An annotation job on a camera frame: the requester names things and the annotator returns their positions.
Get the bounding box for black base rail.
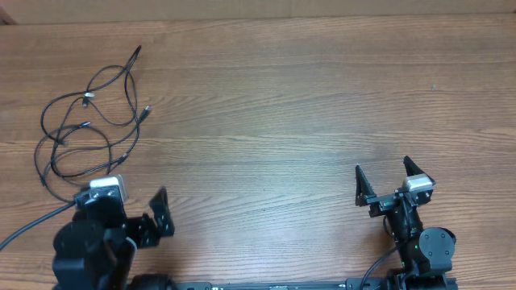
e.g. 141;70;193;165
126;275;459;290

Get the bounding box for thin black usb cable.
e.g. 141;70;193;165
39;43;143;180

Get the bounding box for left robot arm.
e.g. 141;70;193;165
52;185;177;290

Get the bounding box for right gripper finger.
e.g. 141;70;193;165
355;165;376;206
403;155;435;182

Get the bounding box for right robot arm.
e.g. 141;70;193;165
354;156;458;290

